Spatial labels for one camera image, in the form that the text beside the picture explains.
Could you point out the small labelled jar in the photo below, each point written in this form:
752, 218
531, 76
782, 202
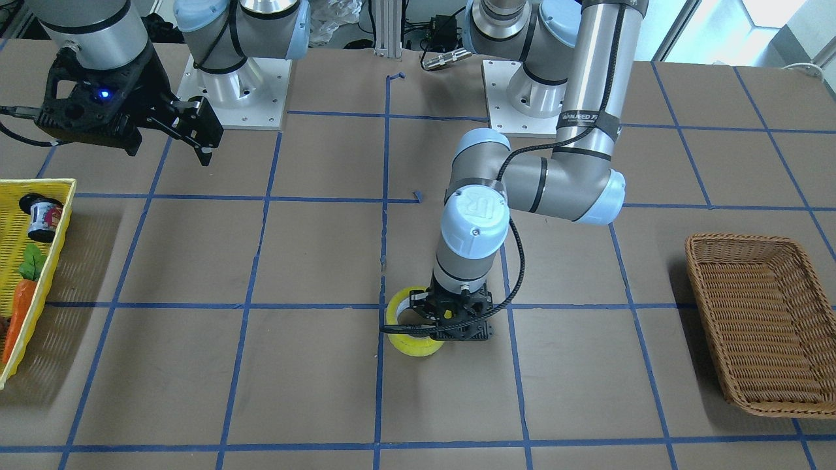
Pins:
45, 214

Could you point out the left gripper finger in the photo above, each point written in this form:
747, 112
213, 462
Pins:
418, 303

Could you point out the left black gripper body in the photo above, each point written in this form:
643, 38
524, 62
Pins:
418, 304

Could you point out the aluminium frame post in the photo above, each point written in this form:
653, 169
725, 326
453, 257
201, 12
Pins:
388, 28

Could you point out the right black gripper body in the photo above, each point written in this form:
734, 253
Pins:
145, 83

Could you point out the toy carrot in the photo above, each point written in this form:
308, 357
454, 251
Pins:
30, 271

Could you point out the yellow wicker basket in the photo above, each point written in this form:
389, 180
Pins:
14, 225

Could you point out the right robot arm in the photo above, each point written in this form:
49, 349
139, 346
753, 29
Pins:
221, 35

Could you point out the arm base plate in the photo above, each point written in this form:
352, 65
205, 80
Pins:
261, 98
503, 98

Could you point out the brown wicker basket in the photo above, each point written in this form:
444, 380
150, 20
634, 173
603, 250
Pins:
769, 325

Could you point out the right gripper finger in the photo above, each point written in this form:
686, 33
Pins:
193, 122
131, 141

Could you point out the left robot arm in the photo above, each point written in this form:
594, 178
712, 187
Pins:
584, 51

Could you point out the yellow tape roll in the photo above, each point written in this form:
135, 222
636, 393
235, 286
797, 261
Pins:
408, 345

